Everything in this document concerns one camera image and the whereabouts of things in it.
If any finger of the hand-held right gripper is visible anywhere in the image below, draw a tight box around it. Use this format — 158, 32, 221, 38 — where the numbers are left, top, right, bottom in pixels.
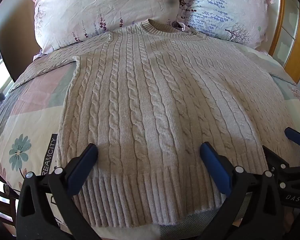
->
284, 127, 300, 147
262, 145, 290, 174

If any patchwork floral bedsheet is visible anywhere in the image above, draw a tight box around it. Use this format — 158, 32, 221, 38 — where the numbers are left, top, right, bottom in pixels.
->
0, 37, 300, 240

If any beige cable-knit sweater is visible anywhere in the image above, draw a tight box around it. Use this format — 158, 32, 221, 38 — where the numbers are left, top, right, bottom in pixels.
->
7, 19, 300, 228

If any white lavender-print pillow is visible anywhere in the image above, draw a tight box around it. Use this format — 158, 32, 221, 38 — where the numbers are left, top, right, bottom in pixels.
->
176, 0, 276, 52

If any wooden frame with glass panels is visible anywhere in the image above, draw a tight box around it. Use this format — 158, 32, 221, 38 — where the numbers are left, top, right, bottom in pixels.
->
268, 0, 300, 85

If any pink floral pillow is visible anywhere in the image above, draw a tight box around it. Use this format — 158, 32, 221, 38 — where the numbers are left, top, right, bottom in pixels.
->
29, 0, 181, 55

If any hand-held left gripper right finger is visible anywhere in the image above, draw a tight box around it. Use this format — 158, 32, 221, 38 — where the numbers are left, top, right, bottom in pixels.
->
199, 142, 290, 240

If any brown headboard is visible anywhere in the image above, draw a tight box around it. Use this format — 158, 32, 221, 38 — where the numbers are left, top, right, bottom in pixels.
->
0, 0, 42, 82

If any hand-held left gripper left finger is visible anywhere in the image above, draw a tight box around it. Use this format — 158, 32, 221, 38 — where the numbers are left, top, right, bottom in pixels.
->
16, 143, 98, 240

